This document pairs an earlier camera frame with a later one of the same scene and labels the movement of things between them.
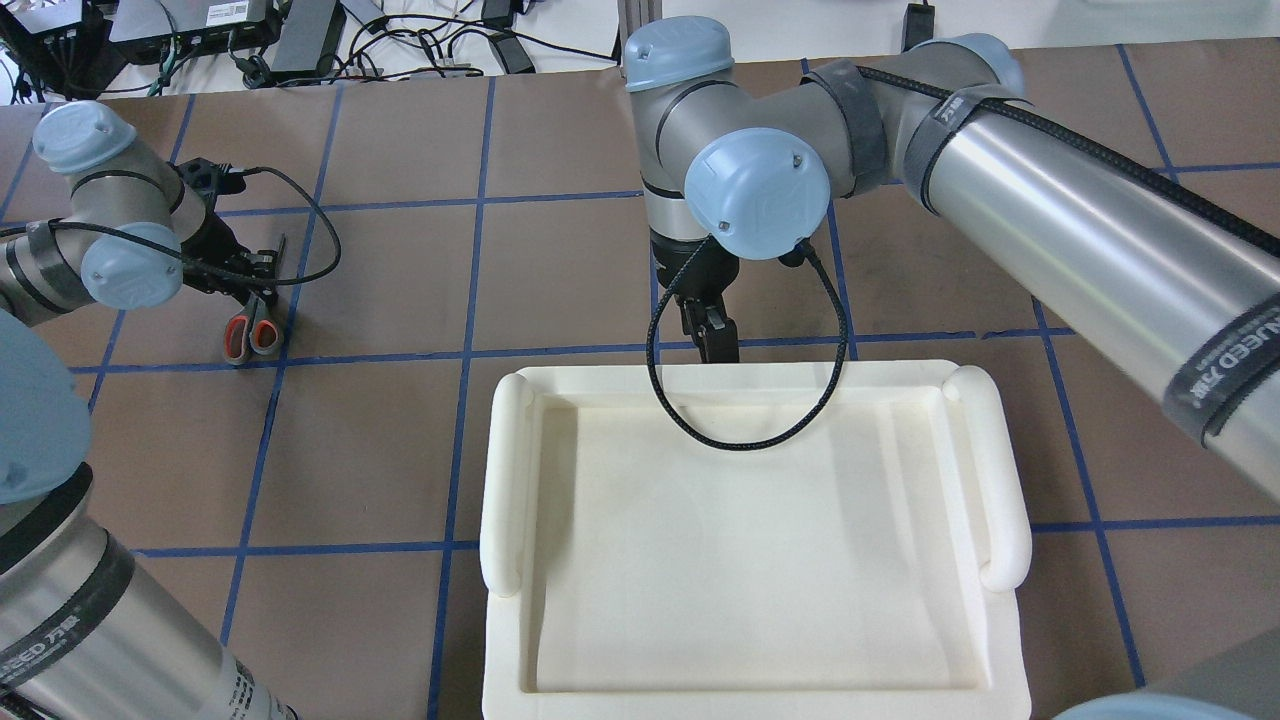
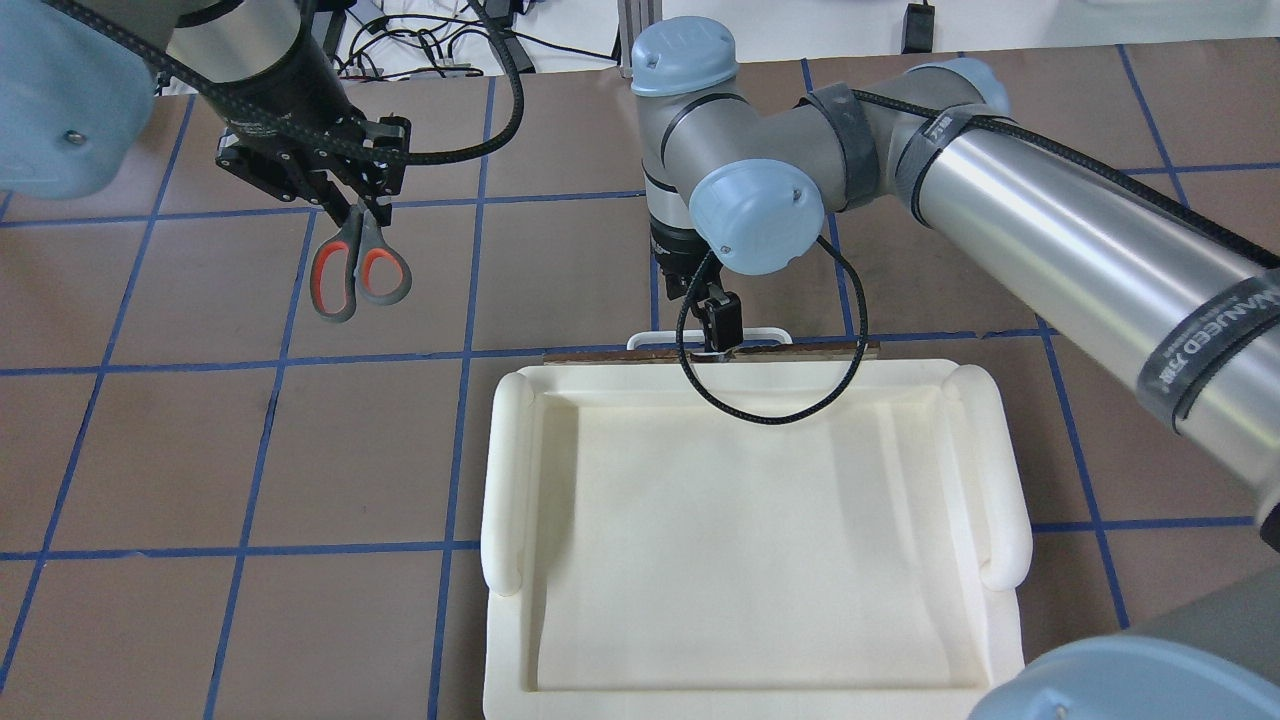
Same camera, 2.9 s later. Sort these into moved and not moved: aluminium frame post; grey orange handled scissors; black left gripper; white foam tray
Moved: black left gripper; grey orange handled scissors
Not moved: aluminium frame post; white foam tray
